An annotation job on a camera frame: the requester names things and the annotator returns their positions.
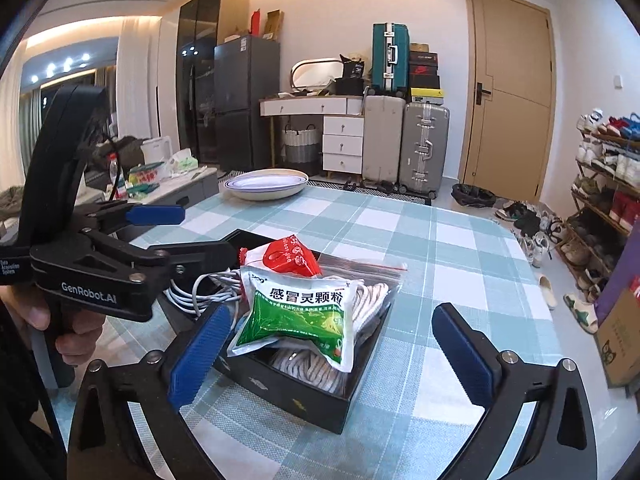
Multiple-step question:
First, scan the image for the dark grey refrigerator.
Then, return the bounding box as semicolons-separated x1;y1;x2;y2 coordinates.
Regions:
214;36;280;171

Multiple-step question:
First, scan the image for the bagged white rope bundle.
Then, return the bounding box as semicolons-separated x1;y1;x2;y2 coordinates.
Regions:
271;251;409;396

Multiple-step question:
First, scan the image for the white oval dish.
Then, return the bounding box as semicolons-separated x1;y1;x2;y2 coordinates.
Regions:
224;168;309;202

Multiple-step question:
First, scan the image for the brown cardboard box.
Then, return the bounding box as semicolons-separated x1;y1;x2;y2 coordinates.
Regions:
596;288;640;387

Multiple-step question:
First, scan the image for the white electric kettle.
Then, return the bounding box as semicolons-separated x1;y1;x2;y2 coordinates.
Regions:
140;136;172;165

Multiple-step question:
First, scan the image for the green white medicine packet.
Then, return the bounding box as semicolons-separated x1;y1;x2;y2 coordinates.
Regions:
227;266;357;373

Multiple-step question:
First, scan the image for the black camera cable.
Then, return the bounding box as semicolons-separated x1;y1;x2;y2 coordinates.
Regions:
102;134;124;201

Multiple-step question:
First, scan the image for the beige slipper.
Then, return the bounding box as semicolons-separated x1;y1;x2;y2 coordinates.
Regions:
537;274;558;311

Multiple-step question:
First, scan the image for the stack of shoe boxes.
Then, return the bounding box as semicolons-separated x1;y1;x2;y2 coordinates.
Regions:
409;44;444;105

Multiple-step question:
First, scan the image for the green tissue pack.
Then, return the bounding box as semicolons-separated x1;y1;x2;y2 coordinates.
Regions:
167;148;198;176

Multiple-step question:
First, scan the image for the red snack packet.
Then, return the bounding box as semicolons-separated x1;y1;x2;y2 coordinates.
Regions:
239;235;321;278

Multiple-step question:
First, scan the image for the green star slipper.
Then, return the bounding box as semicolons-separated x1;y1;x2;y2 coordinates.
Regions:
563;294;599;335

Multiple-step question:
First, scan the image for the wooden shoe rack with shoes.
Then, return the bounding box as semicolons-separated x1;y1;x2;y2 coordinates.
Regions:
559;108;639;302

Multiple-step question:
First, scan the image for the woven laundry basket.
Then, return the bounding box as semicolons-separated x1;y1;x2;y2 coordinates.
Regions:
282;124;322;165

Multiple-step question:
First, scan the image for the black open storage box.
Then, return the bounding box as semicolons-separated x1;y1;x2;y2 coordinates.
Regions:
159;227;396;436

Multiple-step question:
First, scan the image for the white charging cable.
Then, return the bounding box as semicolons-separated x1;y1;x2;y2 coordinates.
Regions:
164;268;244;319

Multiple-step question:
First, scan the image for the black bag on desk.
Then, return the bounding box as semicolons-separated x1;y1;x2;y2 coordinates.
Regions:
334;54;366;96

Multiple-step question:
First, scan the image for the wooden door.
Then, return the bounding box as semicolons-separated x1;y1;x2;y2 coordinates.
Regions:
459;0;556;200

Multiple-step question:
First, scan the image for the teal suitcase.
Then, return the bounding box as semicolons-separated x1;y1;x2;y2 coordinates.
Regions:
371;22;410;99

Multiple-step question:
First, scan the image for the white drawer desk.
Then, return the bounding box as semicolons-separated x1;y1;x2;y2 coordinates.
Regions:
259;96;364;176

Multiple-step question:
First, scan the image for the beige suitcase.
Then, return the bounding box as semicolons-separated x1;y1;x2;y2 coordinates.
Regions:
362;96;406;184

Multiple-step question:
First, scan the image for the grey low cabinet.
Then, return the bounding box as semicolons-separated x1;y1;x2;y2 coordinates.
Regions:
74;164;220;241

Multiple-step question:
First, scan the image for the oval mirror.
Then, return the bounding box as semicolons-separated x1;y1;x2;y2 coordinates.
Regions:
290;58;343;92

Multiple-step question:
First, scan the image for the plastic water bottle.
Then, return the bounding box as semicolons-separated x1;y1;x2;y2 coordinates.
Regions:
106;153;127;200

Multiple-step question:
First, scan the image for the black floor bag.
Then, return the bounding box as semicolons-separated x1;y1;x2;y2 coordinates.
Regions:
451;183;497;208

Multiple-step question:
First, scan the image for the silver suitcase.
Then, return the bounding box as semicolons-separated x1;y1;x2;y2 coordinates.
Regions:
398;102;449;200

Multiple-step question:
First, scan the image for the purple paper bag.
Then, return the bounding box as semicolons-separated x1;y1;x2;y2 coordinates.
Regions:
594;221;640;325

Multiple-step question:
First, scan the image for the person's left hand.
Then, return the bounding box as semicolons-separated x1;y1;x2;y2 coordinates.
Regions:
0;284;108;366

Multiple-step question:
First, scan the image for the black glass cabinet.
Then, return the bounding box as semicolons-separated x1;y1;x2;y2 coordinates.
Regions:
176;0;250;164

